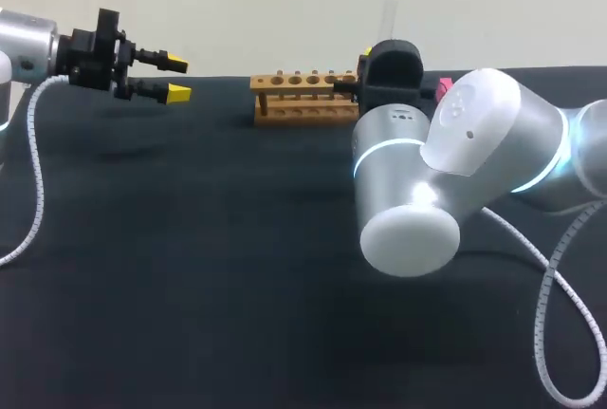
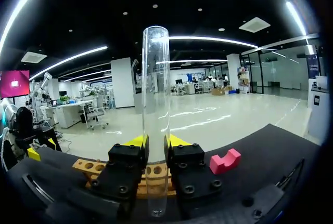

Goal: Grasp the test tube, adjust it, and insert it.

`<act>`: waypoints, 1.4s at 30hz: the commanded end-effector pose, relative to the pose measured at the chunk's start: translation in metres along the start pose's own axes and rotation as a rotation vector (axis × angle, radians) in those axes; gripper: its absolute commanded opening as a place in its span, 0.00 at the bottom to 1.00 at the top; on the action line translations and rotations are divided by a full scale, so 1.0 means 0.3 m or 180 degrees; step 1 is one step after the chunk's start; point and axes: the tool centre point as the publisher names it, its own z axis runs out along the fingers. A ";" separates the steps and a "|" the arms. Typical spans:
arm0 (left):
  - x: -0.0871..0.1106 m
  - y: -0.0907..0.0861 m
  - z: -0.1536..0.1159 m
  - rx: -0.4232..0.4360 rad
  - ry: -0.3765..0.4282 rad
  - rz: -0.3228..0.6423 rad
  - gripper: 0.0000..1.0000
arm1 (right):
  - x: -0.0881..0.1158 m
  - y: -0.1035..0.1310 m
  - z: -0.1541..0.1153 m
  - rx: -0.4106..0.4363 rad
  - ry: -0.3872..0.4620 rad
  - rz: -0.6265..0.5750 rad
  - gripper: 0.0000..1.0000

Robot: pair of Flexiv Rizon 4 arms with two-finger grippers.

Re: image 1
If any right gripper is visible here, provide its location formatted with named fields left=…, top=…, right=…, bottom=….
left=332, top=39, right=438, bottom=117

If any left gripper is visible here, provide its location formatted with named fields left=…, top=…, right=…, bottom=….
left=56, top=8, right=193, bottom=107

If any clear glass test tube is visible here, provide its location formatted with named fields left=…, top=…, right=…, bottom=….
left=378, top=0, right=398, bottom=44

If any wooden rack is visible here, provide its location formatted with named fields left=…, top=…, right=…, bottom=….
left=249, top=68, right=362, bottom=128

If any white cable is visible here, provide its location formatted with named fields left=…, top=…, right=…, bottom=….
left=480, top=198, right=607, bottom=406
left=0, top=74, right=70, bottom=268

